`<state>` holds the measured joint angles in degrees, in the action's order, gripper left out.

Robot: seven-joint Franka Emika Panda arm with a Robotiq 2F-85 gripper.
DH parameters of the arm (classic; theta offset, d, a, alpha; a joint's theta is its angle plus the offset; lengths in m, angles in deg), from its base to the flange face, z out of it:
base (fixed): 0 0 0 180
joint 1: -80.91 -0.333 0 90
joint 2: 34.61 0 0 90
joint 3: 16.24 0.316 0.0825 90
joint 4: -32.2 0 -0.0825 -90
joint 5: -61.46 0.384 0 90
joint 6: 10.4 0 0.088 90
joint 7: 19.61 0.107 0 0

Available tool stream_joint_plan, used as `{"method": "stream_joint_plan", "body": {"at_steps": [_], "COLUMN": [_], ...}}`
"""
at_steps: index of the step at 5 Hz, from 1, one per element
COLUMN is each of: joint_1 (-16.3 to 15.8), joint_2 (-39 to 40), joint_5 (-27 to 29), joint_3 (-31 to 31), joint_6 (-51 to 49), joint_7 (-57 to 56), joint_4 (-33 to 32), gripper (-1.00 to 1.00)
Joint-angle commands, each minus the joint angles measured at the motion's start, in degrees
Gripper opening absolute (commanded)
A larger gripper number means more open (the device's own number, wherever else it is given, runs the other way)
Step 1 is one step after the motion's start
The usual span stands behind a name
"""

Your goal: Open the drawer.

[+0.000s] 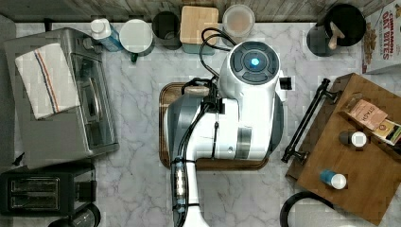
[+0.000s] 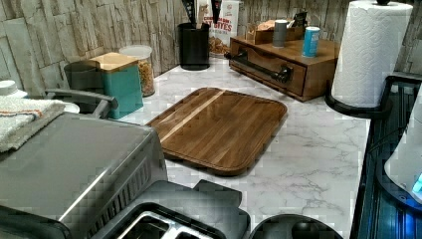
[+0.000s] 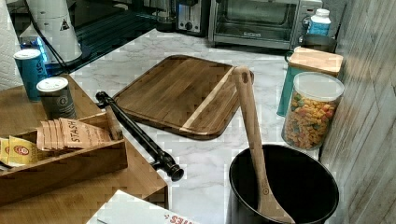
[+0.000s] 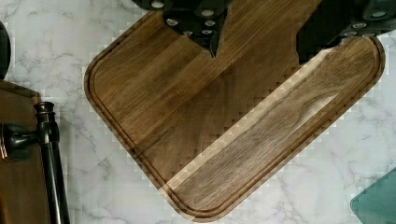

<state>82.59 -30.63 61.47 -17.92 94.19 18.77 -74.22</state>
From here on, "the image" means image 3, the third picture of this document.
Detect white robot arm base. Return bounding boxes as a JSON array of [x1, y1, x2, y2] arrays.
[[26, 0, 82, 63]]

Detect dark wooden cutting board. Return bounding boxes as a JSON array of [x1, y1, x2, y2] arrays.
[[114, 55, 239, 140]]

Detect silver toaster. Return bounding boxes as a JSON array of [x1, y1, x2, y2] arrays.
[[176, 0, 210, 37]]

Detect silver toaster oven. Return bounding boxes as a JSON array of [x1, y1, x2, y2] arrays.
[[208, 0, 322, 49]]

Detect clear jar of colourful cereal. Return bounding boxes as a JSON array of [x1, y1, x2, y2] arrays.
[[281, 72, 345, 150]]

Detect teal canister with wooden lid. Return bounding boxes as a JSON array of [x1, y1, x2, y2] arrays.
[[276, 47, 344, 117]]

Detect wooden spoon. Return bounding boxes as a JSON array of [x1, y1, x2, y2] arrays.
[[232, 66, 295, 224]]

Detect white paper box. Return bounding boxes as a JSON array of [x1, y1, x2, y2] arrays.
[[86, 190, 200, 224]]

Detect grey cylindrical canister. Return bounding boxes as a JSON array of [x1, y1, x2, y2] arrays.
[[36, 77, 77, 119]]

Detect brown Stash tea packets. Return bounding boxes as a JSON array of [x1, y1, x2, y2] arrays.
[[36, 118, 111, 151]]

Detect white and blue bottle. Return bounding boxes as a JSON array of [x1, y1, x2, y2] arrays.
[[307, 8, 332, 35]]

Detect wooden tea bag organizer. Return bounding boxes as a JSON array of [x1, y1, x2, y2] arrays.
[[0, 110, 128, 205]]

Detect blue cylindrical canister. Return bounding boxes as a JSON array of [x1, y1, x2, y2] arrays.
[[13, 49, 48, 102]]

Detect yellow tea packets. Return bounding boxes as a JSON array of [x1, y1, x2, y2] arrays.
[[0, 136, 38, 166]]

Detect black metal drawer handle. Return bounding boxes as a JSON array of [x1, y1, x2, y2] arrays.
[[95, 91, 184, 181]]

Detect black cable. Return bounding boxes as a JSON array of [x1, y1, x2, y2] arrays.
[[23, 0, 71, 71]]

